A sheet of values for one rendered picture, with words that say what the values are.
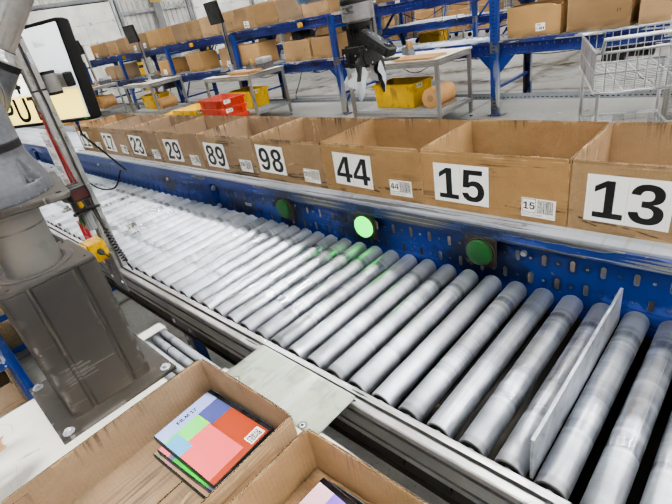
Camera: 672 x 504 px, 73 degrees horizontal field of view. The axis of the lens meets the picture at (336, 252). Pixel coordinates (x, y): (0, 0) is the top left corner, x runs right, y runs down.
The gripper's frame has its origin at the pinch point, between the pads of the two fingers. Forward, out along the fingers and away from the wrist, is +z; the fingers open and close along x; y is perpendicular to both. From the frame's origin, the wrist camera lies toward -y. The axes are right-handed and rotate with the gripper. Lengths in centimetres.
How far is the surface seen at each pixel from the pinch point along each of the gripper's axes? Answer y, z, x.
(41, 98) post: 74, -17, 66
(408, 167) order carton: -15.3, 18.7, 8.4
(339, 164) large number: 11.7, 19.8, 8.5
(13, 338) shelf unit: 199, 102, 101
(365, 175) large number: 1.3, 22.6, 8.6
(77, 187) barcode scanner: 64, 9, 70
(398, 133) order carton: 8.6, 18.5, -20.6
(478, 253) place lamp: -40, 37, 17
